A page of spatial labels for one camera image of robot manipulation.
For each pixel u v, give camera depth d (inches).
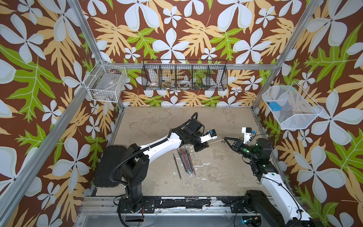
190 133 25.6
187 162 35.0
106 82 33.9
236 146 26.8
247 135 27.7
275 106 33.9
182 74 38.0
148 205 29.0
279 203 18.6
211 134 27.7
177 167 34.8
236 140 27.9
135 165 18.1
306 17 28.3
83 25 29.0
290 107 33.0
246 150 26.4
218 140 30.3
